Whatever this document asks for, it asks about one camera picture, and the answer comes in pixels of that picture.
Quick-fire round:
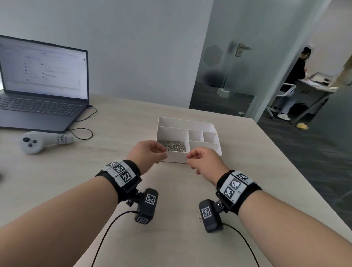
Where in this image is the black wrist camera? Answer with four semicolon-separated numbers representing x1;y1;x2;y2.
126;188;159;225
198;199;225;234

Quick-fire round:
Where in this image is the metal lever door handle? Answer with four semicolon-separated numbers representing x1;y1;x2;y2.
235;43;252;58

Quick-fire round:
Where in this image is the white office desk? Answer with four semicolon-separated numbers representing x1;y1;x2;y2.
290;72;339;126

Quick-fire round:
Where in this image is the person's left forearm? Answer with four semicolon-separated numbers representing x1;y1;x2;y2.
0;176;119;267

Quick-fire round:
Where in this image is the person's right hand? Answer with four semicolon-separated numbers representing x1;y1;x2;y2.
186;147;230;187

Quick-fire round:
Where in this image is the black left wristband with markers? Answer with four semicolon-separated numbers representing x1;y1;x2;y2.
95;159;142;204

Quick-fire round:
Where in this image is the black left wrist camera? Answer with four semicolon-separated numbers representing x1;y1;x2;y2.
126;188;159;225

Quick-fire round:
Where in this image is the black laptop cable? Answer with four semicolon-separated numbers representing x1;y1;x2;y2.
67;104;97;140

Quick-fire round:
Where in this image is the layer of silver paper clips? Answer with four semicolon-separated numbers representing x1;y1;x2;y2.
157;139;187;153

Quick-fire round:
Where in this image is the person's right forearm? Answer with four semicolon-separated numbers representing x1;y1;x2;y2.
237;190;352;267

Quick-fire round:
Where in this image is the white compartment organizer tray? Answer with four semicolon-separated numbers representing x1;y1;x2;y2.
157;116;223;164

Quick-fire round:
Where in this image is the person's left hand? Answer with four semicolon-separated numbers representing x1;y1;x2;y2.
127;140;168;175

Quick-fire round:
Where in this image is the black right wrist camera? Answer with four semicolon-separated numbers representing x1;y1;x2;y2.
198;199;225;234

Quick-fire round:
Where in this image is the black camera cable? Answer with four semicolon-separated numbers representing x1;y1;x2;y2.
91;210;138;267
223;223;260;267

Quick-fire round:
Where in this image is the white handheld controller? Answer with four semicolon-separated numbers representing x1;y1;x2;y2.
21;131;75;155

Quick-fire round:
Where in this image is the black right wristband with markers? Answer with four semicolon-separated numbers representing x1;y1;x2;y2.
216;169;262;216

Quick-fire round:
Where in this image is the white office chair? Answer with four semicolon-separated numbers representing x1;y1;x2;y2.
265;82;297;120

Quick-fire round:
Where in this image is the black left camera cable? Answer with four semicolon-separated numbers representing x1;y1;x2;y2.
91;210;138;267

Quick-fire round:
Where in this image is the black wristband with markers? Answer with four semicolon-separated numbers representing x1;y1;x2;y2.
95;159;142;204
216;169;262;216

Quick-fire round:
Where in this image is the hexagonal glass sticker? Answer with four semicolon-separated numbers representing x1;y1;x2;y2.
203;44;223;67

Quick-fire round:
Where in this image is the black right camera cable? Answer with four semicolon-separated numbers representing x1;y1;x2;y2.
223;223;260;267

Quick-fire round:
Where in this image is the dark grey laptop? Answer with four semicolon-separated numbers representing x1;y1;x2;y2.
0;35;90;132

